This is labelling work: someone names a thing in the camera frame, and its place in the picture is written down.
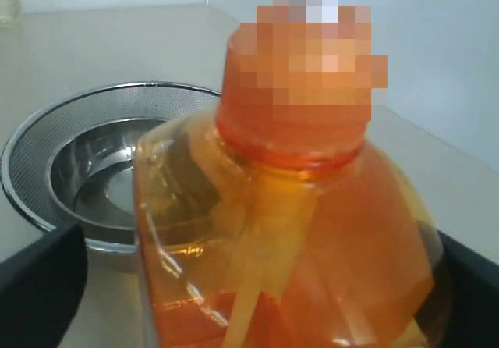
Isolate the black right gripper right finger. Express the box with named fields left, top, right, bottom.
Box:
left=419, top=222, right=498, bottom=347

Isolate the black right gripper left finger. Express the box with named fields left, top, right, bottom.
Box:
left=1, top=224, right=87, bottom=347

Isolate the orange pump soap bottle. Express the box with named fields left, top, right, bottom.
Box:
left=133, top=0, right=452, bottom=347

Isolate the small stainless steel bowl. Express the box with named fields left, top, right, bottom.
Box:
left=44, top=117, right=165, bottom=231

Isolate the steel mesh colander bowl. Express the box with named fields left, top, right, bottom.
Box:
left=1, top=81, right=219, bottom=272

